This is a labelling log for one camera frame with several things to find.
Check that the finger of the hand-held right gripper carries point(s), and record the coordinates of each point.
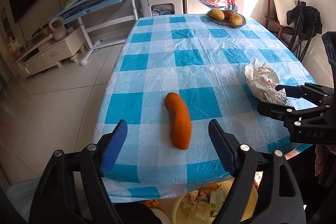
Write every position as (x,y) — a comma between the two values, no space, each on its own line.
(296,91)
(275,109)

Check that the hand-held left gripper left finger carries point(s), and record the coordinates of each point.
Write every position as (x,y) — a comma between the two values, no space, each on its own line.
(114,148)

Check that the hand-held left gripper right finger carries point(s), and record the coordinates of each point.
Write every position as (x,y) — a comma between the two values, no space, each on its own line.
(223,148)

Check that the printed white wrapper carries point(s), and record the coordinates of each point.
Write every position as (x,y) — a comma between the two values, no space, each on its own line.
(260,79)

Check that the long orange toy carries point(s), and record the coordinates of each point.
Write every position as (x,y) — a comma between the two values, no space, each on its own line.
(178,121)

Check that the clear plastic bottle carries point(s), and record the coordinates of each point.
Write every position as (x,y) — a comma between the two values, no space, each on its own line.
(198,212)

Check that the yellow plastic bin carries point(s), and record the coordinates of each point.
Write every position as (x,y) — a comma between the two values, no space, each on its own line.
(176,213)

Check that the person's right hand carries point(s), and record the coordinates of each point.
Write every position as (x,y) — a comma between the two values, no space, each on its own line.
(320,161)

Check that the floral patterned cloth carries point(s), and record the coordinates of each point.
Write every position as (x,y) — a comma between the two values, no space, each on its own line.
(152,204)

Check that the wooden chair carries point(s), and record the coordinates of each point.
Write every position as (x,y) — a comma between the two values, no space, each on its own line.
(273,22)

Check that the black jacket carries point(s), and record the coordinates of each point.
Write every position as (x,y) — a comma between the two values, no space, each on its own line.
(305,16)

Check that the cream cushion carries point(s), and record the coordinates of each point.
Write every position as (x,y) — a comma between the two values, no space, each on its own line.
(282,3)

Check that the blue checkered tablecloth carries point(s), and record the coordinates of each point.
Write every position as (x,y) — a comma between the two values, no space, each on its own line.
(189,61)

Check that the pale plastic bucket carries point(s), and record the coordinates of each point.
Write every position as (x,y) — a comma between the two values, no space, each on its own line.
(18,200)

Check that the cream television cabinet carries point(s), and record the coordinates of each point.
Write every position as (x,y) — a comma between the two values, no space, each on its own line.
(50,53)

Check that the pink kettlebell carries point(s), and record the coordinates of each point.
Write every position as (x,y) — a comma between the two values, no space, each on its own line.
(58,31)

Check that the blue study desk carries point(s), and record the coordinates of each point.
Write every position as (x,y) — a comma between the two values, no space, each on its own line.
(92,3)

